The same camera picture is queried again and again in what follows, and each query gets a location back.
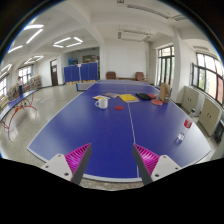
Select ceiling lights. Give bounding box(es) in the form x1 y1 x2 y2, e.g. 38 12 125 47
0 23 84 73

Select black paddle case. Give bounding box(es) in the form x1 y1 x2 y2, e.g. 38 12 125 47
135 92 153 101

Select table tennis net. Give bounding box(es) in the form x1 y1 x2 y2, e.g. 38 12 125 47
75 82 98 92

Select blue table with red legs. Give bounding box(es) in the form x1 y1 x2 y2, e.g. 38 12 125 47
0 89 39 141

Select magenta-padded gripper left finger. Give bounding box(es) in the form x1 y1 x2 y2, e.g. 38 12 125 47
40 142 93 186

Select dark brown door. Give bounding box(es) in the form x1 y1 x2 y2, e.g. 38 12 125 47
49 59 59 87

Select beige cabinet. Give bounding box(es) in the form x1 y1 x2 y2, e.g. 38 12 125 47
197 96 223 137
180 85 202 114

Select book shelf unit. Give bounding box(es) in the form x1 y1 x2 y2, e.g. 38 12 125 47
29 74 43 90
6 84 21 101

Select small bright window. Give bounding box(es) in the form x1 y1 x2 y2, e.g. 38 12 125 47
18 65 33 84

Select large yellow book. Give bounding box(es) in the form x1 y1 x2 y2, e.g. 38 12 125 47
118 93 140 104

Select large black-framed window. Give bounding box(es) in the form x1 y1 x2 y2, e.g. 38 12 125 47
191 52 224 106

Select white ceramic mug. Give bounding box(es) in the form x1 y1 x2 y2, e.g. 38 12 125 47
94 96 110 110

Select blue partition screen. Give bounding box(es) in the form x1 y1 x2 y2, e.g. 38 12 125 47
63 61 100 84

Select person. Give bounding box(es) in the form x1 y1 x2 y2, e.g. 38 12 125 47
16 76 25 96

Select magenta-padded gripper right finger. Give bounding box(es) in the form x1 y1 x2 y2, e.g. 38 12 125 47
131 143 183 187

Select clear bottle with red label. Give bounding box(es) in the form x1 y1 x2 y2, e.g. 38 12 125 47
176 109 196 142

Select brown armchair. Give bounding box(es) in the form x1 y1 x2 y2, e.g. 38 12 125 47
134 71 148 83
105 71 118 81

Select grey patterned book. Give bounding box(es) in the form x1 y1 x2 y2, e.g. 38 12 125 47
103 92 120 99

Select ceiling air conditioner unit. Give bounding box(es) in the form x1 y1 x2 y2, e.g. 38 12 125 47
117 29 154 43

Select tall black-framed glass door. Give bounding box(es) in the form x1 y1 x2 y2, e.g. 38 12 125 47
156 45 176 88

